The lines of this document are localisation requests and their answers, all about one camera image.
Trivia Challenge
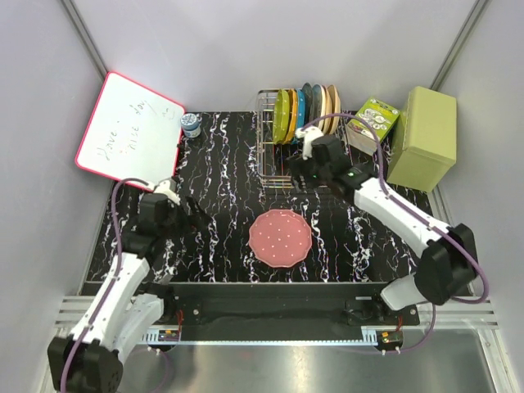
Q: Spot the orange polka dot plate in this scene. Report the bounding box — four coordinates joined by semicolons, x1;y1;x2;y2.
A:
284;88;298;144

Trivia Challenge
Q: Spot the lime green polka dot plate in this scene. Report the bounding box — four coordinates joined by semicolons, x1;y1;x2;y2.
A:
272;89;291;144

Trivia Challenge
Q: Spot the blue polka dot plate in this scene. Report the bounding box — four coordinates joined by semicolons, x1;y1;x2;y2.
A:
295;89;306;130

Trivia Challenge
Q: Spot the pink polka dot plate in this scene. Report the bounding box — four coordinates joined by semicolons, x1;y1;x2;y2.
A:
248;209;312;269

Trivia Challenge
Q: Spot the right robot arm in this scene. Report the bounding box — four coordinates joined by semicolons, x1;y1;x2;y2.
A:
287;154;486;325

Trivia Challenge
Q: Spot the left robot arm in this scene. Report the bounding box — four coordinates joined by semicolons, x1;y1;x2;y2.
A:
47;191;211;392

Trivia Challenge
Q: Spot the cream plate in rack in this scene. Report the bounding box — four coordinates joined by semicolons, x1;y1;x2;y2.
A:
320;85;332;134

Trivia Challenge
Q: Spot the beige plate in rack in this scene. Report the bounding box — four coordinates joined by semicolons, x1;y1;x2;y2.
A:
325;84;341;134

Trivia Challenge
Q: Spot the teal grey plate in rack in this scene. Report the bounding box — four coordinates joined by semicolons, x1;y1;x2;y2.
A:
309;84;323;122

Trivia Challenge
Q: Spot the dark teal plate in rack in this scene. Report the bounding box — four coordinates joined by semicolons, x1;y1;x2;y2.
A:
301;83;313;124

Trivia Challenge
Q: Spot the green printed paper box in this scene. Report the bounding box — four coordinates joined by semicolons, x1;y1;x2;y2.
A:
346;97;400;156

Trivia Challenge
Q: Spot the small blue lidded jar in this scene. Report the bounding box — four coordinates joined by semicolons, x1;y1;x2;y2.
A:
180;113;201;138

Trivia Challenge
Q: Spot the pink framed whiteboard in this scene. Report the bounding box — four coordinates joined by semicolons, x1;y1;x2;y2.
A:
75;72;185;183

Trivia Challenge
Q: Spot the light green metal tin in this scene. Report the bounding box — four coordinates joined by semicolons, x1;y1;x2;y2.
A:
386;86;457;192

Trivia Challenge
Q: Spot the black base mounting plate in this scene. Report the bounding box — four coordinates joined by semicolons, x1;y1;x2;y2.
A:
168;282;420;345

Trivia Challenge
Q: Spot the metal wire dish rack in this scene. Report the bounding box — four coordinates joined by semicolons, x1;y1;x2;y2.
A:
256;89;302;189

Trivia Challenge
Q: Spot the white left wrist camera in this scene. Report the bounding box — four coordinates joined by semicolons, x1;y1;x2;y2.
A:
153;178;181;206

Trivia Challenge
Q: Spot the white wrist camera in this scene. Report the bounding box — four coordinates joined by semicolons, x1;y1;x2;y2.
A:
153;178;181;206
295;126;323;160

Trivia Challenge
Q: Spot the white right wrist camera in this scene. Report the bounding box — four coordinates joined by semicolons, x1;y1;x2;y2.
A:
295;126;323;160

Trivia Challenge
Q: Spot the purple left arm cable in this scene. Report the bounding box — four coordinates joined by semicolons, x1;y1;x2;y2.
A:
59;178;173;393

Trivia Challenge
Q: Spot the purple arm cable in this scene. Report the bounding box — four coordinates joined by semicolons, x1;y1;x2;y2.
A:
298;113;490;355
59;178;173;393

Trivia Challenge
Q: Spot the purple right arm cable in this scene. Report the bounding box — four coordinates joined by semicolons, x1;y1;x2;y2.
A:
298;113;490;355

